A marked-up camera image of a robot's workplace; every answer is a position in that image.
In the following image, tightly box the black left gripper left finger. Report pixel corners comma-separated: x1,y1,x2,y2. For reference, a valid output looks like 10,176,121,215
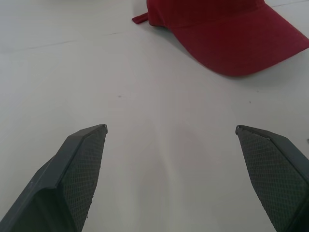
0,124,109,232

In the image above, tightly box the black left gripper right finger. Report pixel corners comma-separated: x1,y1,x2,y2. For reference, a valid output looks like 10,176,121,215
235,125,309,232

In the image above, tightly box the dark red baseball cap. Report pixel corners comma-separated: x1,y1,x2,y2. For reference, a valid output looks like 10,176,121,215
131,0,309,77

